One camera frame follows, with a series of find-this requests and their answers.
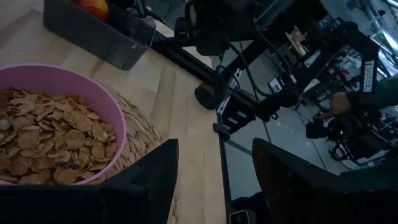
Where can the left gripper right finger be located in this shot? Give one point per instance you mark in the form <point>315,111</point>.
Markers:
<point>295,186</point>

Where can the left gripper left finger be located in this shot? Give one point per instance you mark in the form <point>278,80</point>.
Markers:
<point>149,186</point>

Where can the grey translucent tray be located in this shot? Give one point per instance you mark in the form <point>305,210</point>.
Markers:
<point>93,40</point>

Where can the pink plastic bowl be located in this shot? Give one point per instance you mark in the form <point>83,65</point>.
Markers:
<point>93,84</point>

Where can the black cup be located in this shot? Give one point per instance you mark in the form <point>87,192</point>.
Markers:
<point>205,96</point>

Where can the round woven straw placemat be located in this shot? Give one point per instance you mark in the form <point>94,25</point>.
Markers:
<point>140,137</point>

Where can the person's hand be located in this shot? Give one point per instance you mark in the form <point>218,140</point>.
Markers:
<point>337,105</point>

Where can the brown cereal flakes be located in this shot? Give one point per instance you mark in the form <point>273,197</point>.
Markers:
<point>56,140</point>

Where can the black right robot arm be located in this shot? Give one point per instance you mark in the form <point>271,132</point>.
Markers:
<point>370,71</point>

